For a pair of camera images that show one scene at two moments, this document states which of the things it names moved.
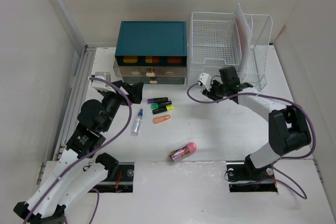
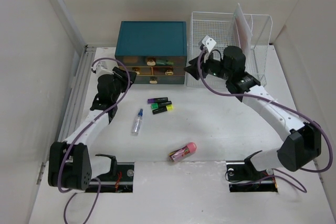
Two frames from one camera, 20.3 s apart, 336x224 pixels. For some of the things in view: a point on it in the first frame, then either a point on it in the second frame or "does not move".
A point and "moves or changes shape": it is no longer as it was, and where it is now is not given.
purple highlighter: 155,100 does not move
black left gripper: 135,89 to 128,77
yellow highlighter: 166,108 does not move
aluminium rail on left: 77,99 does not move
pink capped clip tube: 190,147 does not move
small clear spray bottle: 137,124 does not move
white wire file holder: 255,73 does not move
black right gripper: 210,94 to 193,69
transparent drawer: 150,66 moves or changes shape
